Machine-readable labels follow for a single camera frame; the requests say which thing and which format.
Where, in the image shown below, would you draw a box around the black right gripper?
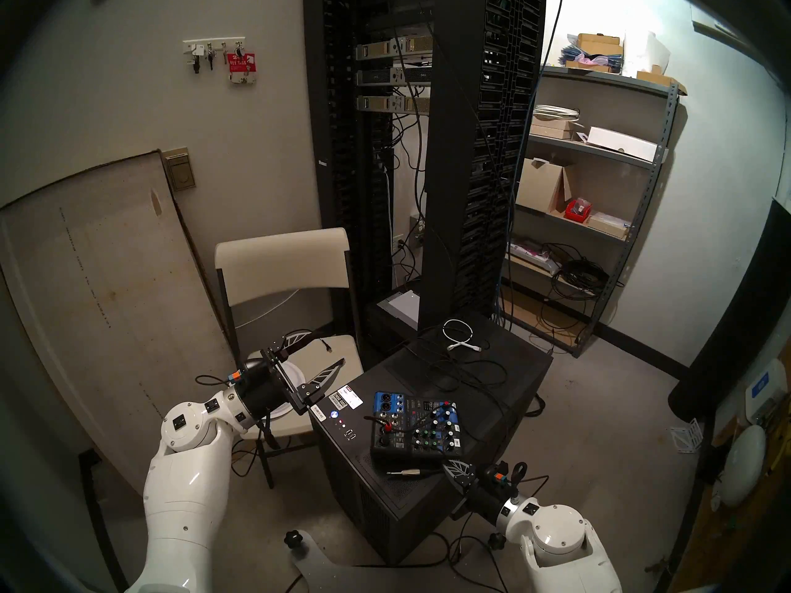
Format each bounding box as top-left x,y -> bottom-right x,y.
442,458 -> 505,524

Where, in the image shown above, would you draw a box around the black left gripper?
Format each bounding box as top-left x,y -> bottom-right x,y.
237,329 -> 347,418

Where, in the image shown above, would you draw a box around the blue black audio mixer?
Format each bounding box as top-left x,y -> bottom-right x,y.
370,391 -> 465,469

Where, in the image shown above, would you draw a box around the white round plate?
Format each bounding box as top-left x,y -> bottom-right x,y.
247,350 -> 313,421

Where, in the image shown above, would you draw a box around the black computer tower case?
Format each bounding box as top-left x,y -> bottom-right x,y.
309,317 -> 554,565

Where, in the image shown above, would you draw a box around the grey flat device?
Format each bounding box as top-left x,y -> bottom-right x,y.
377,291 -> 421,324

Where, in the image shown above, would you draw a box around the cream folding chair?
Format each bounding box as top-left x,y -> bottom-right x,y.
214,227 -> 365,490

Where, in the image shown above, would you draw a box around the black server rack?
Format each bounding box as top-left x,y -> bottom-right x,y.
303,0 -> 433,351
417,0 -> 548,333

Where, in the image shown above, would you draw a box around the pink white package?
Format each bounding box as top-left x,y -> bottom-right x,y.
507,240 -> 560,271

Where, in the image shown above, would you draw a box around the beige leaning board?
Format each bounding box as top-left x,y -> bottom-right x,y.
0,150 -> 239,494

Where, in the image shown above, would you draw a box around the white lattice finger part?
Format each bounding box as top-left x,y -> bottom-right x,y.
670,419 -> 705,453

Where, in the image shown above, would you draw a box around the white oval device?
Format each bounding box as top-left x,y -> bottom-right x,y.
720,424 -> 767,507

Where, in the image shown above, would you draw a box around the open cardboard box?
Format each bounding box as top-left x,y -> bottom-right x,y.
516,158 -> 572,214

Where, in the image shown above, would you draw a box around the flat beige box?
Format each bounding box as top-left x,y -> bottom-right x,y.
586,212 -> 631,239

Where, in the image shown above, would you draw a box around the white box blue label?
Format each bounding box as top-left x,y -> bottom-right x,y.
745,358 -> 789,426

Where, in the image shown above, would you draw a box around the grey metal shelving unit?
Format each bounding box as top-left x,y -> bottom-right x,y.
497,65 -> 680,358

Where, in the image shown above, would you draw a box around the small beige box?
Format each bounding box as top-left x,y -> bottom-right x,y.
530,117 -> 578,140

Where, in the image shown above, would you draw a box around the flat white box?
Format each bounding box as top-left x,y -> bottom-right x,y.
586,127 -> 659,162

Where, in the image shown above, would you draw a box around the blue pink plastic bags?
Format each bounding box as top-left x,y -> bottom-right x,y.
559,42 -> 622,69

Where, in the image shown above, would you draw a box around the low brown cardboard box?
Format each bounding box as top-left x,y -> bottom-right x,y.
637,70 -> 688,95

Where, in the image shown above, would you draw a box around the white paper bag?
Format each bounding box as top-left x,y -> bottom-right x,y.
621,31 -> 671,77

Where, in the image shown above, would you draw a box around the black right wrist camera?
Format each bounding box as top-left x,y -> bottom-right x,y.
491,461 -> 528,497

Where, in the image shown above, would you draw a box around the thin white cable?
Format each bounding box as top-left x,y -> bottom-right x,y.
234,289 -> 300,330

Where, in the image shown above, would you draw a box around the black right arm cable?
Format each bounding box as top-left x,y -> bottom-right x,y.
514,471 -> 552,501

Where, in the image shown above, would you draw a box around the tangled thin black cables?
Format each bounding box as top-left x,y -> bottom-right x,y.
402,323 -> 514,423

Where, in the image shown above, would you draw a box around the coiled white USB cable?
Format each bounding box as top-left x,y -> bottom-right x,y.
442,319 -> 483,351

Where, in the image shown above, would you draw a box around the beige wall switch plate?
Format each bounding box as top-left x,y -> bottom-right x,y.
162,147 -> 197,192

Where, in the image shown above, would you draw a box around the black cable bundle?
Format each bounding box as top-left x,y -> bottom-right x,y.
547,243 -> 625,302

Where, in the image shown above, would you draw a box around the white key hook rail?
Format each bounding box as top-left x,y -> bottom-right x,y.
183,37 -> 246,74

